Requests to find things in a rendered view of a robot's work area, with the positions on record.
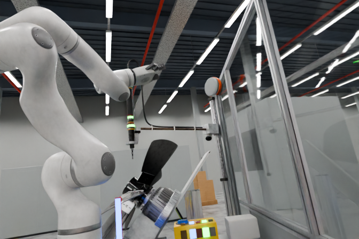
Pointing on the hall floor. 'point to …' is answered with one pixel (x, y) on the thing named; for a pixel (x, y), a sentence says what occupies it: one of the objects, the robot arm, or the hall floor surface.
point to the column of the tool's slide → (233, 199)
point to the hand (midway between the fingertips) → (159, 71)
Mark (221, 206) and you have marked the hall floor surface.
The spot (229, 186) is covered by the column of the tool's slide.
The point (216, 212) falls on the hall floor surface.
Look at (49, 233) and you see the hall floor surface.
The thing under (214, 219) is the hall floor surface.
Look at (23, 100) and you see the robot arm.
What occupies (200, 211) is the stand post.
